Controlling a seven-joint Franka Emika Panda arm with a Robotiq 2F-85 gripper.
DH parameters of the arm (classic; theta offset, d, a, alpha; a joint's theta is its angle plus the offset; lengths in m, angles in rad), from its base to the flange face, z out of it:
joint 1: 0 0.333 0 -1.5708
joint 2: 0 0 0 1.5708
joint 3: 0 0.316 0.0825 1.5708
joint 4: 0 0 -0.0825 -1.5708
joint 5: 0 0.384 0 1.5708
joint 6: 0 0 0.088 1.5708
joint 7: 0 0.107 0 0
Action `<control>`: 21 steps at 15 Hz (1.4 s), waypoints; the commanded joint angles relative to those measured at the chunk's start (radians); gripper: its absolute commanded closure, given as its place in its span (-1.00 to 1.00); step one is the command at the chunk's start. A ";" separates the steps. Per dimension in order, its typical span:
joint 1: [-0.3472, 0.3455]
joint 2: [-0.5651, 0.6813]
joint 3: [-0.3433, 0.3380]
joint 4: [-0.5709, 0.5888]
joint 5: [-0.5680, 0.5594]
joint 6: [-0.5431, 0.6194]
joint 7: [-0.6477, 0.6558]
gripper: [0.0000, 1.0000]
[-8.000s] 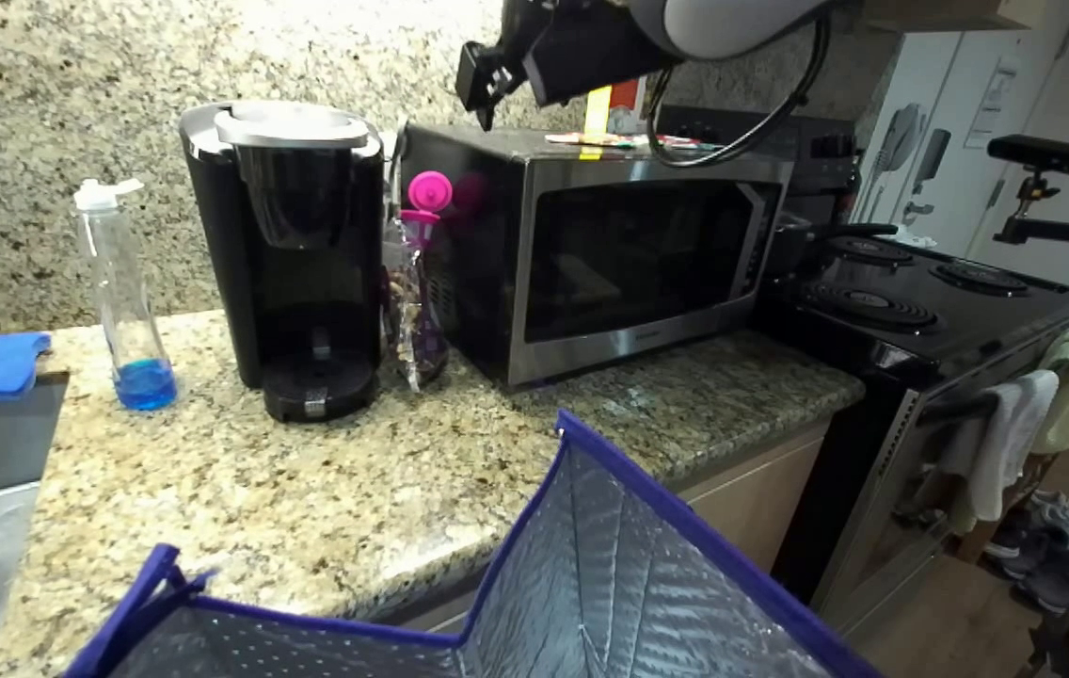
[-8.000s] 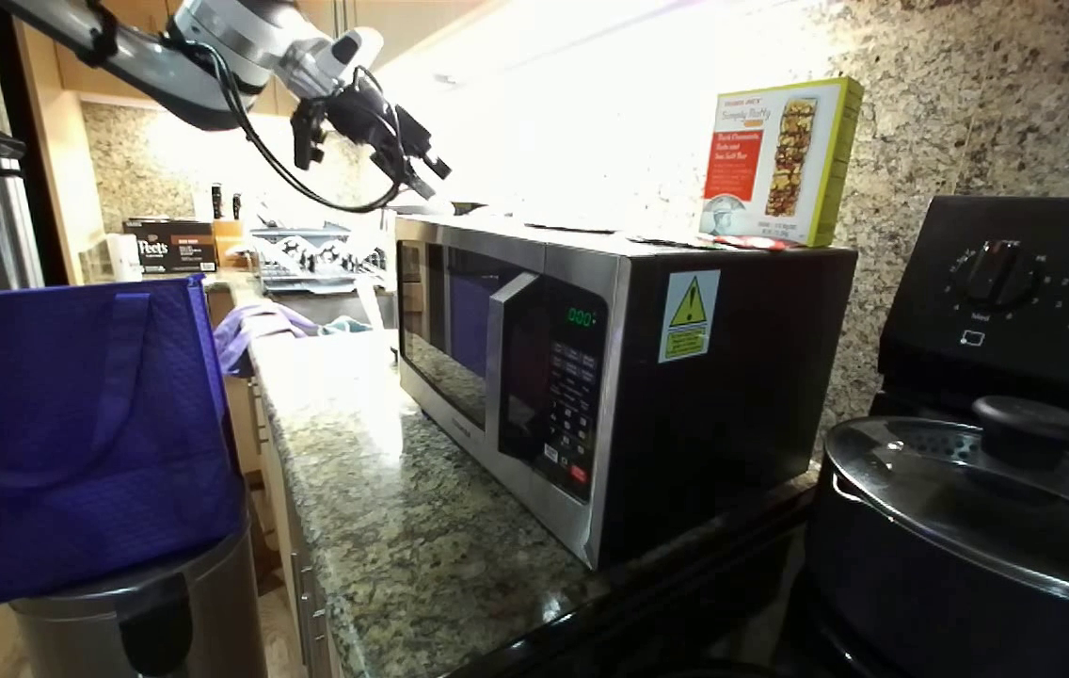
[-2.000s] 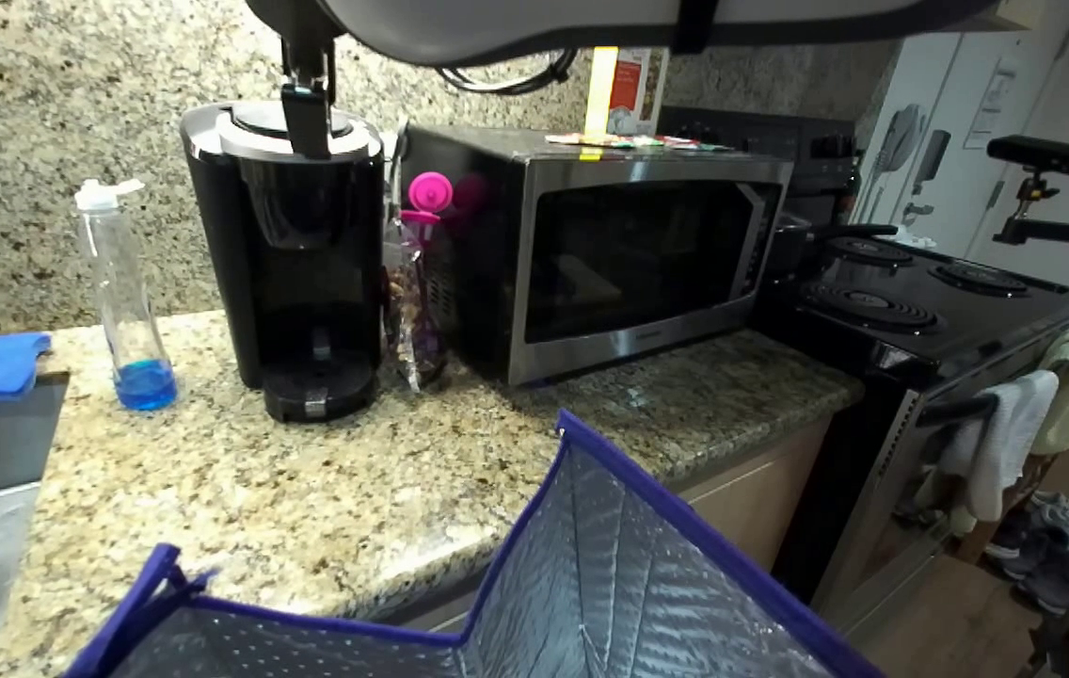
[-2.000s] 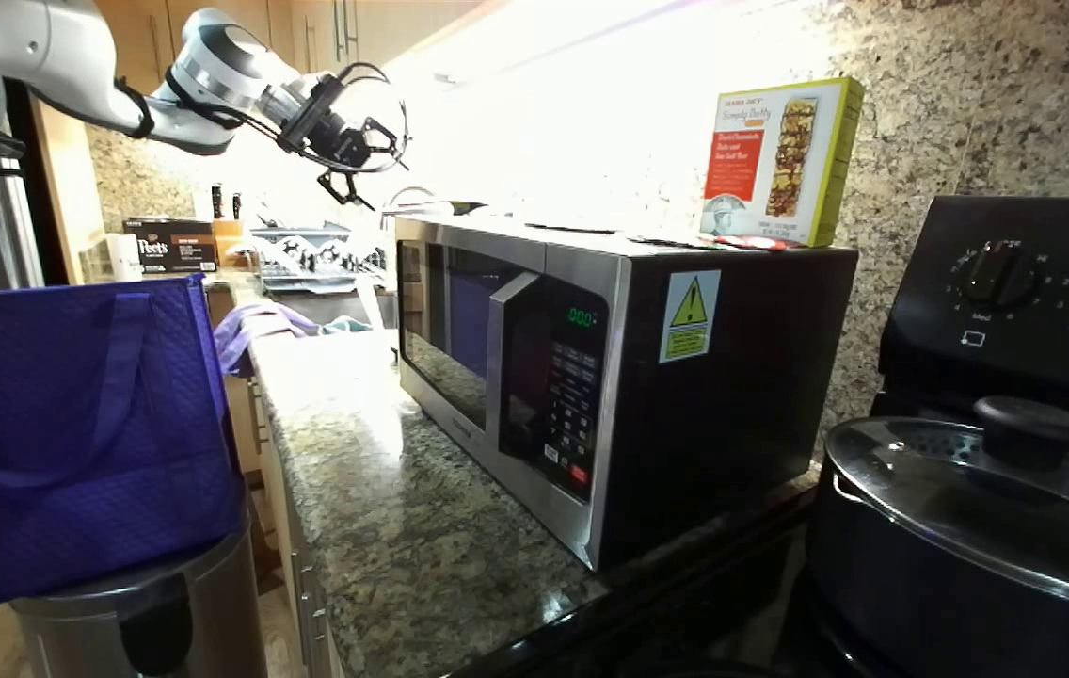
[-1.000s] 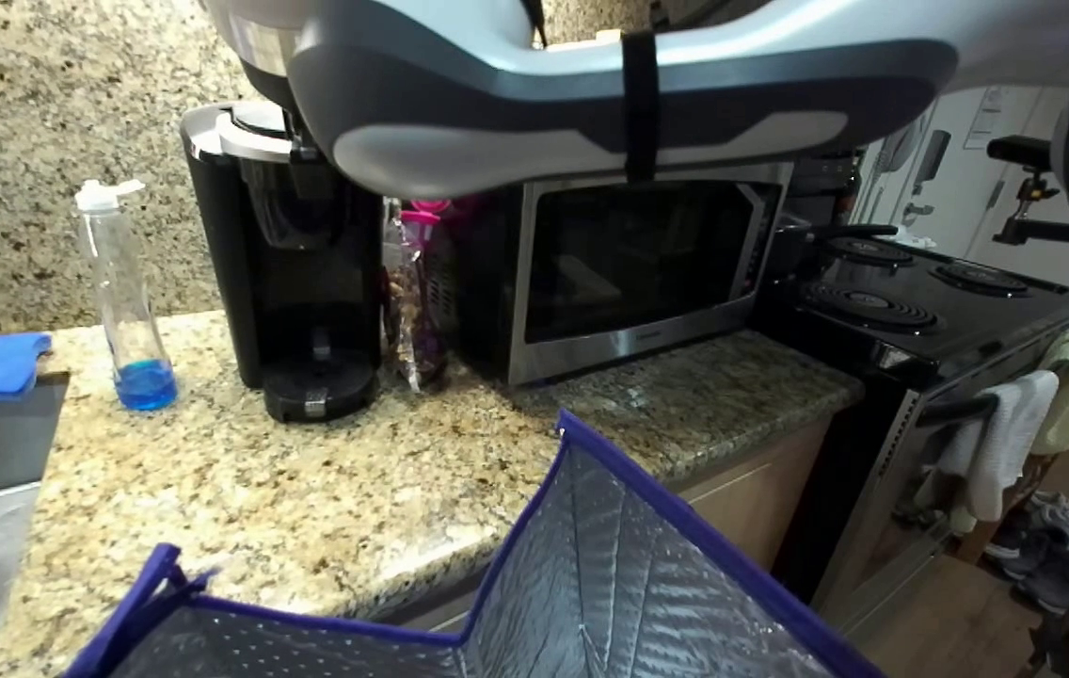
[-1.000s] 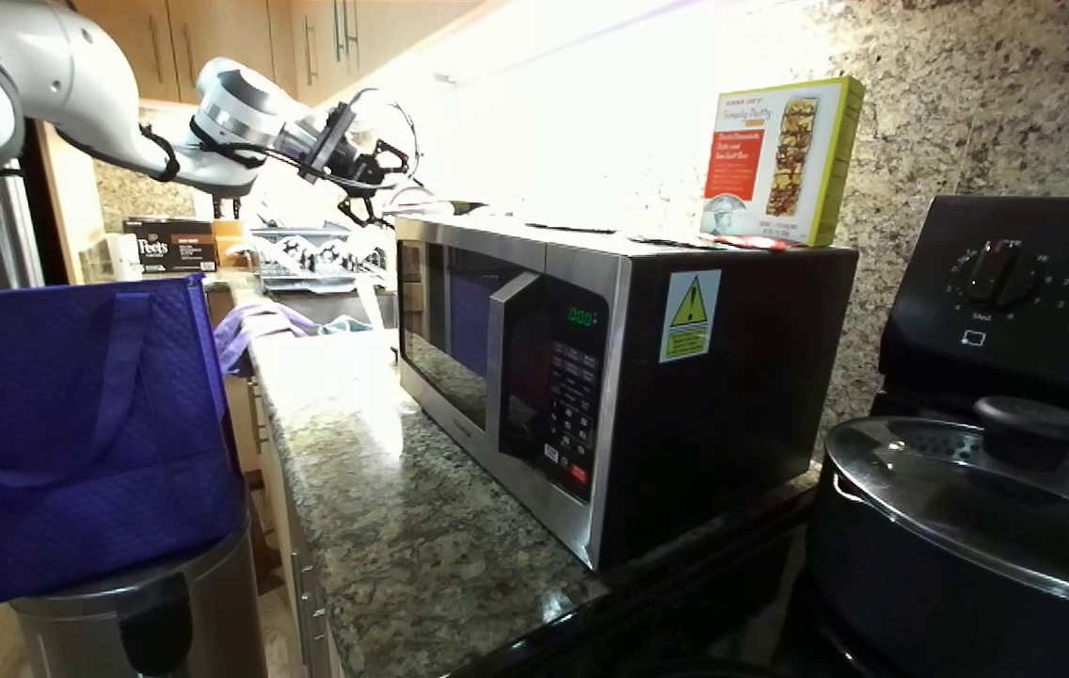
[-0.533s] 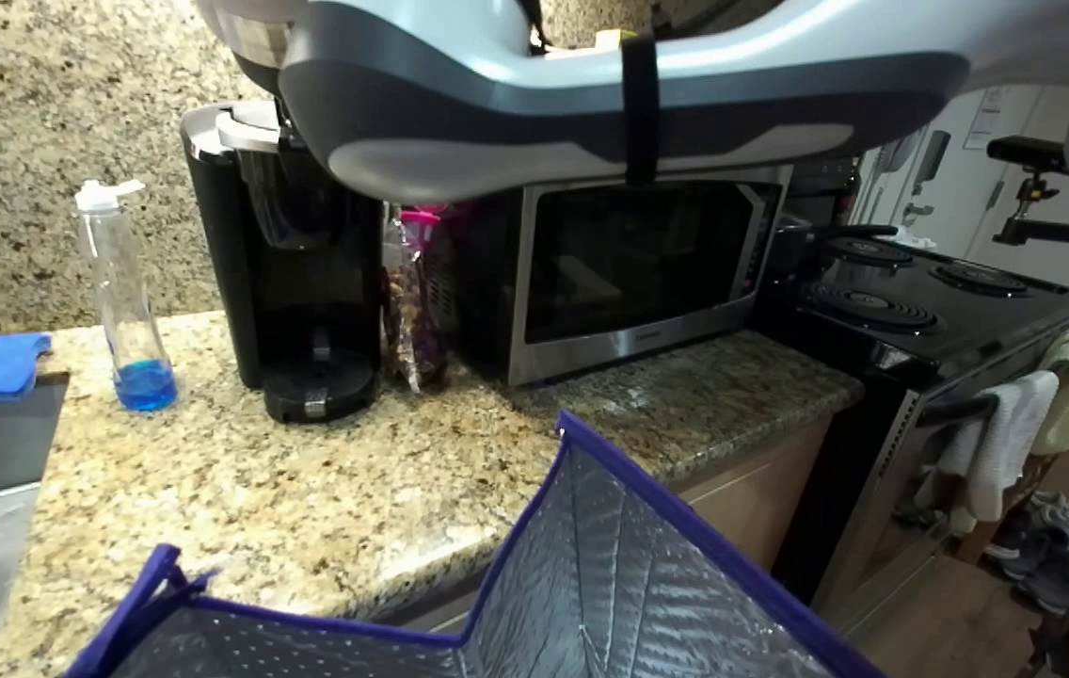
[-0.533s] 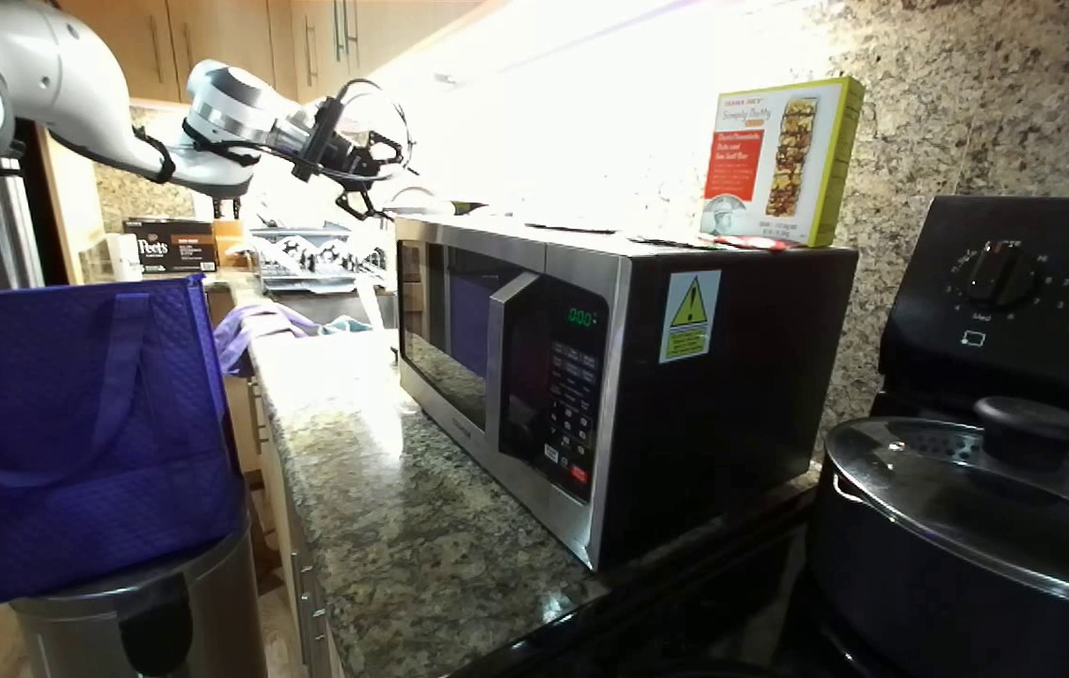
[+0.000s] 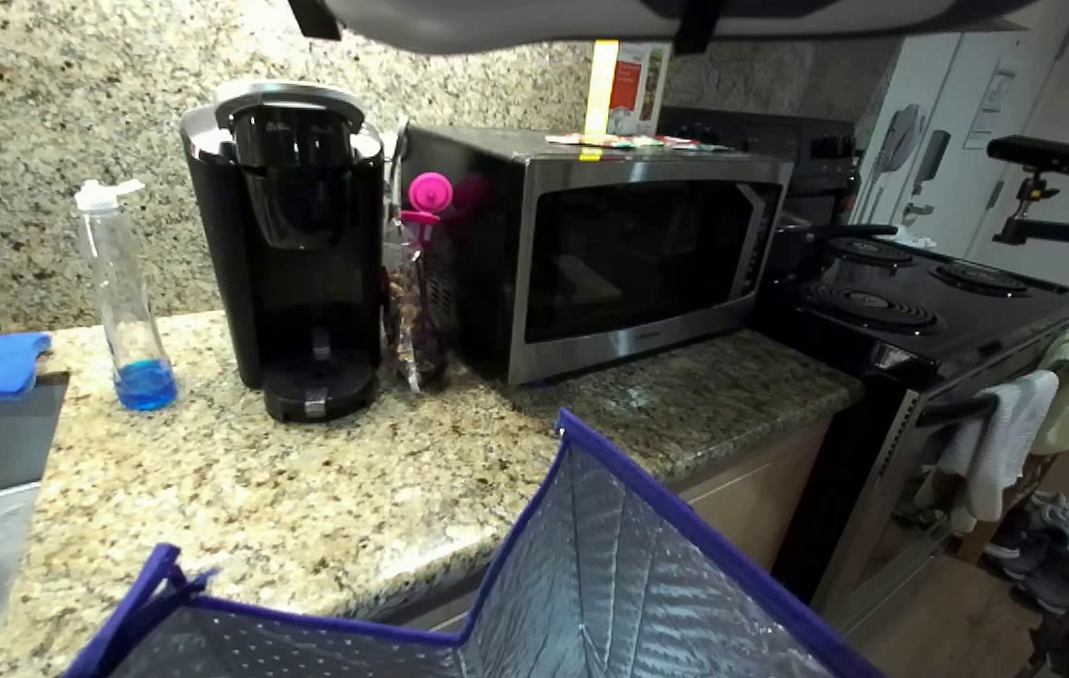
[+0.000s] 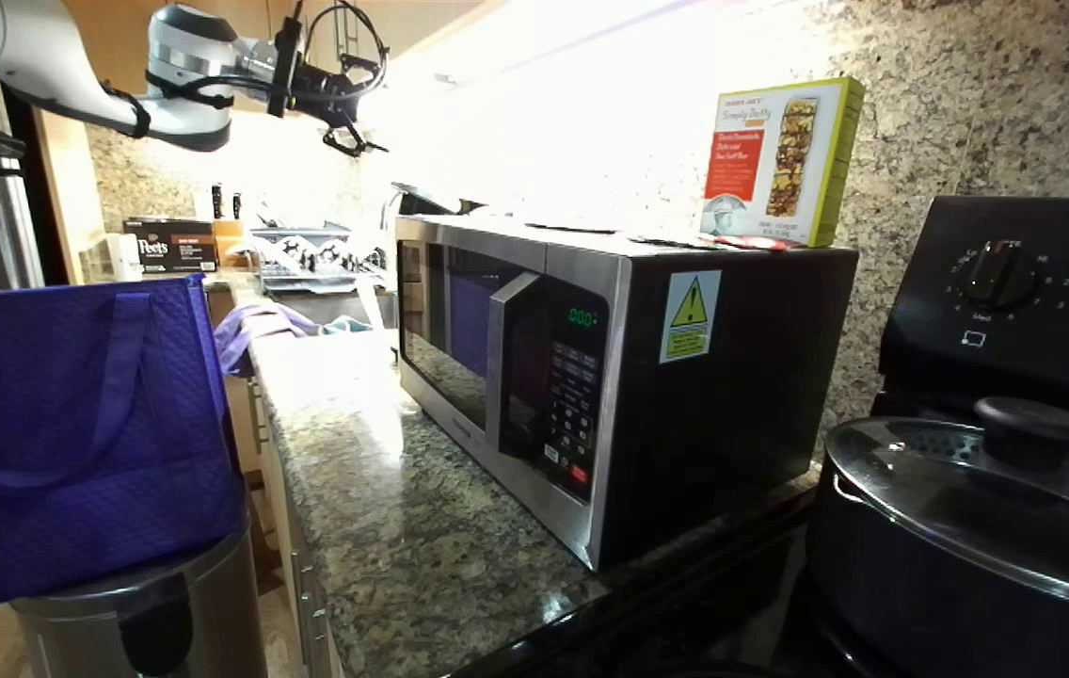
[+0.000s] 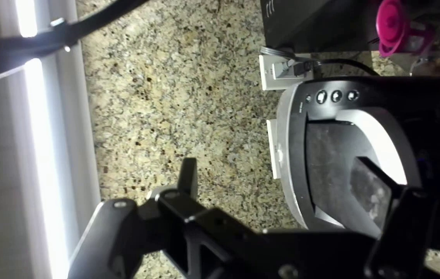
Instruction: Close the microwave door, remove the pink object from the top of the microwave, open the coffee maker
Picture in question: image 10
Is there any black stainless microwave oven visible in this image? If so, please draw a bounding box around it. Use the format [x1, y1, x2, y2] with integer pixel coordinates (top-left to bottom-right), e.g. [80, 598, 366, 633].
[392, 206, 860, 575]

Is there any stainless steel trash can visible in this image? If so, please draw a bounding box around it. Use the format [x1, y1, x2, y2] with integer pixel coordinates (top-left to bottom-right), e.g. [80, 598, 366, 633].
[3, 521, 273, 678]

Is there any glass pot lid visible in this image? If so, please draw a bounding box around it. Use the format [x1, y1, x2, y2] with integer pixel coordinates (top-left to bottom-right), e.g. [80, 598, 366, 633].
[825, 388, 1069, 622]

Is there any black cooking pot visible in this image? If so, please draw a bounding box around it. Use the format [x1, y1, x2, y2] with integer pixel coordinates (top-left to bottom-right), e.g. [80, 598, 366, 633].
[805, 411, 1069, 678]

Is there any small black countertop appliance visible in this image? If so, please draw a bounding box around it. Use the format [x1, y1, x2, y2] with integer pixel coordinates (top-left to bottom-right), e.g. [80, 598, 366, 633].
[115, 214, 224, 279]

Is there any black electric stove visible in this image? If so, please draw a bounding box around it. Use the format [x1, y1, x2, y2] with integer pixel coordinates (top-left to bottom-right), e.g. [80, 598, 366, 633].
[455, 193, 1069, 678]

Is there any stainless steel microwave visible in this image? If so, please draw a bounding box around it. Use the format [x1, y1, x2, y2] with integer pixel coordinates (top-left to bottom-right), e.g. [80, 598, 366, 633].
[392, 218, 543, 457]

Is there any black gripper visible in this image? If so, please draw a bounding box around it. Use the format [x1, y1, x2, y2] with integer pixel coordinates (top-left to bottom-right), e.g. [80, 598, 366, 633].
[264, 34, 392, 157]

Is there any purple insulated bag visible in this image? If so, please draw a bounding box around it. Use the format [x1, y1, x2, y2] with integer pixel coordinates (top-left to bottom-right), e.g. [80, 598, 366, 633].
[0, 270, 323, 629]

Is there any dish rack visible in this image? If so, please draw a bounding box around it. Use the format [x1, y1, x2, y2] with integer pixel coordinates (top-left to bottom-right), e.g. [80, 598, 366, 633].
[247, 221, 397, 301]

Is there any wooden base cabinet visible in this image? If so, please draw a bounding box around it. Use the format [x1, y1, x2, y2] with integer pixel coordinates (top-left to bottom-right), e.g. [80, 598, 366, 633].
[223, 370, 342, 678]

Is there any small red white box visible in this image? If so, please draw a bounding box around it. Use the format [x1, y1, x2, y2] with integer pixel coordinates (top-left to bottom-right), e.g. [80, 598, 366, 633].
[695, 73, 868, 252]

